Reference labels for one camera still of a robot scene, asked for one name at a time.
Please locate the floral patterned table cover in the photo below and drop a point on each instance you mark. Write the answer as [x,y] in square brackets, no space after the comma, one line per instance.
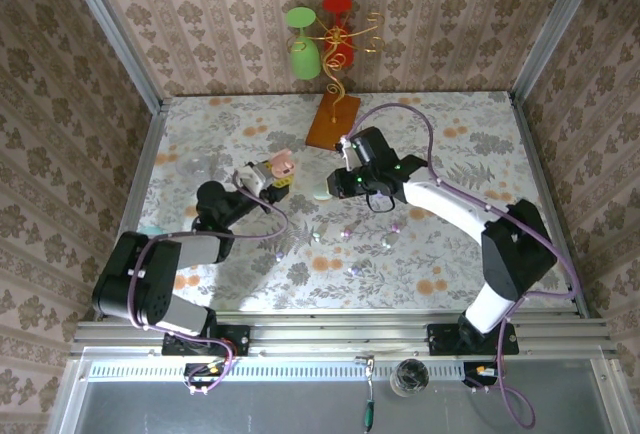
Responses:
[280,294]

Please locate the red plastic wine glass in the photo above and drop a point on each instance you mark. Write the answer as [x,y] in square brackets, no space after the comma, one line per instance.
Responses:
[336,4]

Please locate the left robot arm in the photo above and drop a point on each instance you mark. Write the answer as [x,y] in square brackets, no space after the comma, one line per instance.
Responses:
[145,279]

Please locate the aluminium corner post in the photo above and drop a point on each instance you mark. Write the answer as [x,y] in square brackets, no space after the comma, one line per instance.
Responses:
[117,34]
[555,29]

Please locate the pink plastic wine glass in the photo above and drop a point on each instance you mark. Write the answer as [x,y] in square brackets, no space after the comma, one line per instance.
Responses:
[285,169]

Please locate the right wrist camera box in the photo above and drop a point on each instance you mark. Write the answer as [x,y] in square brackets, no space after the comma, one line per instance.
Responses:
[348,150]

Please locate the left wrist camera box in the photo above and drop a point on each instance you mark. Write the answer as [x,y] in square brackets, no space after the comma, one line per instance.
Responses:
[250,178]

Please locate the grey metal tray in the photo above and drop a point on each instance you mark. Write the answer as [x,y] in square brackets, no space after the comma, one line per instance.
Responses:
[300,409]

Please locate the green plastic wine glass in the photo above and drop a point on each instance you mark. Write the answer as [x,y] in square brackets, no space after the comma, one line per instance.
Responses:
[305,61]

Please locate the small black connector box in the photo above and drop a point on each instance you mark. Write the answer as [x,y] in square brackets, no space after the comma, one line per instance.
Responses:
[205,371]
[475,374]

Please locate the clear glass jar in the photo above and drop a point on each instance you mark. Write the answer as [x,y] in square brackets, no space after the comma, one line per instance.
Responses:
[410,378]

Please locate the aluminium table side rail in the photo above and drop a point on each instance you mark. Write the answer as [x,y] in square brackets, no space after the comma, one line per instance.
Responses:
[536,154]
[148,154]

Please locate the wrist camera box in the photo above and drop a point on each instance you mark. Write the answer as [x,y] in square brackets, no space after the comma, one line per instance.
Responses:
[348,150]
[250,178]

